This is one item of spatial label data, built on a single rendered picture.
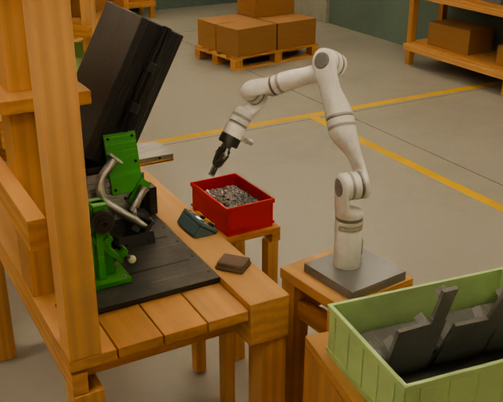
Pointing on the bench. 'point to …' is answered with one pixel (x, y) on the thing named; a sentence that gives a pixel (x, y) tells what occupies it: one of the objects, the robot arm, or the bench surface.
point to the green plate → (121, 143)
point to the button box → (190, 222)
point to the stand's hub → (102, 222)
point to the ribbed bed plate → (113, 199)
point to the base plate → (156, 269)
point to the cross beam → (14, 199)
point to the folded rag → (233, 263)
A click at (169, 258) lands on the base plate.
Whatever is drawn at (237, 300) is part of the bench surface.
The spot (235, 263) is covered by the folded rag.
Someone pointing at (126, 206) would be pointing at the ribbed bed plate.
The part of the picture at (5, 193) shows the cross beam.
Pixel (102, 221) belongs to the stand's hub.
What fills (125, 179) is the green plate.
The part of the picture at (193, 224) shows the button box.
